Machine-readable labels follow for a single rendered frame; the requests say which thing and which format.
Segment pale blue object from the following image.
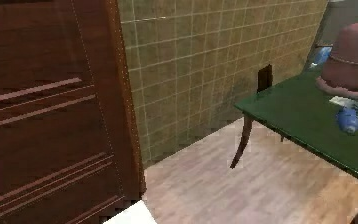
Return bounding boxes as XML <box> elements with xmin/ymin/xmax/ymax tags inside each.
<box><xmin>309</xmin><ymin>46</ymin><xmax>333</xmax><ymax>70</ymax></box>

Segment pink round pot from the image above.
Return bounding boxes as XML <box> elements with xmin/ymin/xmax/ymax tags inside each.
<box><xmin>315</xmin><ymin>21</ymin><xmax>358</xmax><ymax>100</ymax></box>

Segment dark brown chair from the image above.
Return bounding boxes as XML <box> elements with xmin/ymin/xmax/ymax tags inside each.
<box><xmin>257</xmin><ymin>64</ymin><xmax>274</xmax><ymax>94</ymax></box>

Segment white flat paper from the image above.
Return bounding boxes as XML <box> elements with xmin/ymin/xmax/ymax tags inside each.
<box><xmin>328</xmin><ymin>95</ymin><xmax>356</xmax><ymax>108</ymax></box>

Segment blue bottle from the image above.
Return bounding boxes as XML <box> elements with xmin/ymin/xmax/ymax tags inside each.
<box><xmin>335</xmin><ymin>103</ymin><xmax>358</xmax><ymax>135</ymax></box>

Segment green top table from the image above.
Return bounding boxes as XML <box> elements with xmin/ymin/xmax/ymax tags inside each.
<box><xmin>229</xmin><ymin>69</ymin><xmax>358</xmax><ymax>186</ymax></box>

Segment brown wooden door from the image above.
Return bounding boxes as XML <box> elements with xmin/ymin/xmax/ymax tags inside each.
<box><xmin>0</xmin><ymin>0</ymin><xmax>147</xmax><ymax>224</ymax></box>

